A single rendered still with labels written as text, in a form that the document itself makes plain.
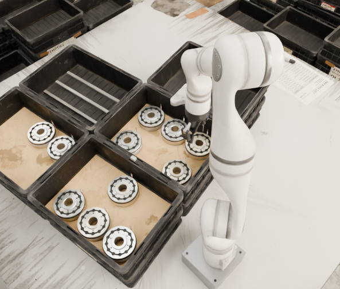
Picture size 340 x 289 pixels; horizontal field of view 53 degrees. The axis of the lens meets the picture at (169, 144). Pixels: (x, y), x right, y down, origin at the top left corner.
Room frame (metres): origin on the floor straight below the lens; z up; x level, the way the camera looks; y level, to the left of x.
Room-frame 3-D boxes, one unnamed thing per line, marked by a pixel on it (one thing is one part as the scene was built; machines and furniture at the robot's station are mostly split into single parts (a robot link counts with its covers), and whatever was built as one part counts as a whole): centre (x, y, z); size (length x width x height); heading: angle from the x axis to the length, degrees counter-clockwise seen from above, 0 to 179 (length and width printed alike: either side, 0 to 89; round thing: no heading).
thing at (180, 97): (0.67, -0.07, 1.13); 0.11 x 0.09 x 0.06; 52
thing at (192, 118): (0.66, -0.09, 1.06); 0.08 x 0.08 x 0.09
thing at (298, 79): (1.17, -0.61, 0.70); 0.33 x 0.23 x 0.01; 43
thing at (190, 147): (0.69, -0.11, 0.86); 0.10 x 0.10 x 0.01
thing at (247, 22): (2.10, -0.60, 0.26); 0.40 x 0.30 x 0.23; 43
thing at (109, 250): (0.34, 0.16, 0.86); 0.10 x 0.10 x 0.01
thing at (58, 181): (0.46, 0.21, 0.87); 0.40 x 0.30 x 0.11; 52
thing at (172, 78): (0.94, -0.16, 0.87); 0.40 x 0.30 x 0.11; 52
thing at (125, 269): (0.46, 0.21, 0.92); 0.40 x 0.30 x 0.02; 52
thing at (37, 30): (1.87, 0.76, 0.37); 0.40 x 0.30 x 0.45; 133
